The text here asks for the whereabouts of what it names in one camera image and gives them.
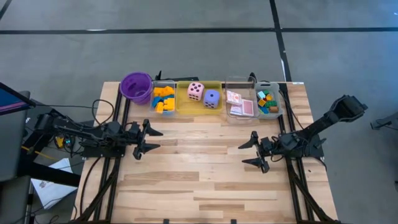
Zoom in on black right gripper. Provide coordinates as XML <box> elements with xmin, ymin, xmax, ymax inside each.
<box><xmin>238</xmin><ymin>130</ymin><xmax>274</xmax><ymax>174</ymax></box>

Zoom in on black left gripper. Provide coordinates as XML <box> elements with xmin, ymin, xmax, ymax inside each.
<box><xmin>127</xmin><ymin>119</ymin><xmax>164</xmax><ymax>161</ymax></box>

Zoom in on pink foam dice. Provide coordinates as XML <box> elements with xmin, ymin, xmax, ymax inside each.
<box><xmin>187</xmin><ymin>82</ymin><xmax>206</xmax><ymax>102</ymax></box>

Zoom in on lavender foam dice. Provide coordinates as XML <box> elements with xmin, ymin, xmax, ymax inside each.
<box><xmin>203</xmin><ymin>89</ymin><xmax>221</xmax><ymax>110</ymax></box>

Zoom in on large clear plastic bin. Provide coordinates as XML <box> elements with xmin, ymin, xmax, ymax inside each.
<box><xmin>224</xmin><ymin>75</ymin><xmax>261</xmax><ymax>125</ymax></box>

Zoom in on translucent yellow plastic bin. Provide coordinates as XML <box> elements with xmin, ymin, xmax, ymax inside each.
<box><xmin>174</xmin><ymin>80</ymin><xmax>223</xmax><ymax>116</ymax></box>

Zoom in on small clear plastic bin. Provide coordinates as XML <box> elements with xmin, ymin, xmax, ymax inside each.
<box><xmin>150</xmin><ymin>79</ymin><xmax>177</xmax><ymax>117</ymax></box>

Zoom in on purple plastic bucket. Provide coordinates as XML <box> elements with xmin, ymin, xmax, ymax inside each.
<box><xmin>119</xmin><ymin>72</ymin><xmax>154</xmax><ymax>105</ymax></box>

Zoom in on grey storage basket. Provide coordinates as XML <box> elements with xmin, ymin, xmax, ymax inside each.
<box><xmin>254</xmin><ymin>82</ymin><xmax>284</xmax><ymax>120</ymax></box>

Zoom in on white paper sheet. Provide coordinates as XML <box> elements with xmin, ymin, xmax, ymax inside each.
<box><xmin>30</xmin><ymin>157</ymin><xmax>79</xmax><ymax>210</ymax></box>

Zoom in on black equipment stand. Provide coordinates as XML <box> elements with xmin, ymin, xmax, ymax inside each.
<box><xmin>0</xmin><ymin>90</ymin><xmax>82</xmax><ymax>224</ymax></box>

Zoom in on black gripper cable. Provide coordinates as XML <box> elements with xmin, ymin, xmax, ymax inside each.
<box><xmin>269</xmin><ymin>151</ymin><xmax>284</xmax><ymax>163</ymax></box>

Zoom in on black table frame rail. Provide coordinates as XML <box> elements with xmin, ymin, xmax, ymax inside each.
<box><xmin>74</xmin><ymin>82</ymin><xmax>131</xmax><ymax>224</ymax></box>
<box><xmin>277</xmin><ymin>82</ymin><xmax>340</xmax><ymax>224</ymax></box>

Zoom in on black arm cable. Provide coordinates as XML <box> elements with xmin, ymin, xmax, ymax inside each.
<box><xmin>91</xmin><ymin>99</ymin><xmax>116</xmax><ymax>127</ymax></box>

